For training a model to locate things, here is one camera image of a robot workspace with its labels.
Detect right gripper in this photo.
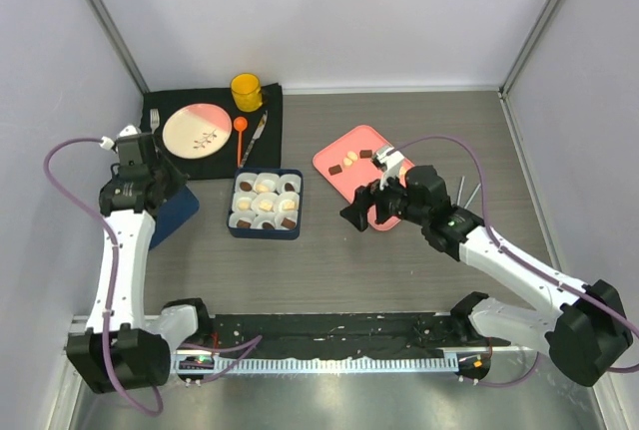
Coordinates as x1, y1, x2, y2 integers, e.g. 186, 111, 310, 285
341, 164, 429, 231

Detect dark blue box lid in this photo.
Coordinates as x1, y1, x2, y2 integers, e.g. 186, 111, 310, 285
149, 187, 200, 250

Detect light blue plastic tongs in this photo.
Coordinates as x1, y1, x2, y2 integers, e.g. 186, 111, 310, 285
454, 176, 482, 209

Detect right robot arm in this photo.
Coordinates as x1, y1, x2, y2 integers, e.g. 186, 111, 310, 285
340, 166, 633, 387

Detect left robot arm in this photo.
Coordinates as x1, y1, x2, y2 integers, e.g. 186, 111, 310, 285
66, 126, 213, 394

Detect dark blue chocolate box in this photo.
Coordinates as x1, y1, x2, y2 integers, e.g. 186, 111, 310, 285
227, 168, 304, 240

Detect pink plastic tray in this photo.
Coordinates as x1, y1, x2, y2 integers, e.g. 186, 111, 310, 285
313, 125, 389, 204

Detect pink and cream plate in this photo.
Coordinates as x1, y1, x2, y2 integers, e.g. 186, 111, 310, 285
162, 104, 233, 160

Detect silver fork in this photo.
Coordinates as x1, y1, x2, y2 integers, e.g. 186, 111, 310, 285
149, 109, 161, 152

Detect orange plastic spoon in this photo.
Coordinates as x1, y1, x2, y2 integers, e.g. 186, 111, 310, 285
233, 116, 248, 168

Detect black cloth placemat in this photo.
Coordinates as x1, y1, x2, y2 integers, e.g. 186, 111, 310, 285
140, 83, 284, 181

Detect steak knife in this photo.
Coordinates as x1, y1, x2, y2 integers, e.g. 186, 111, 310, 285
240, 111, 269, 167

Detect yellow mug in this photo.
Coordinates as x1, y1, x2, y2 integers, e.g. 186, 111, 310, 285
231, 73, 263, 113

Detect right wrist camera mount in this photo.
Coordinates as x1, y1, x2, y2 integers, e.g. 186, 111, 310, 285
371, 145, 413, 190

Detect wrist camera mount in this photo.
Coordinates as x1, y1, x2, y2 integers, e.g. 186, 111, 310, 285
371, 145, 413, 190
99, 124, 141, 152

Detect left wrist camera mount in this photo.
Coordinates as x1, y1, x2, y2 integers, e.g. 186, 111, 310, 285
99, 124, 141, 152

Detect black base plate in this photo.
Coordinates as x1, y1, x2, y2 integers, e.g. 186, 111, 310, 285
212, 312, 508, 361

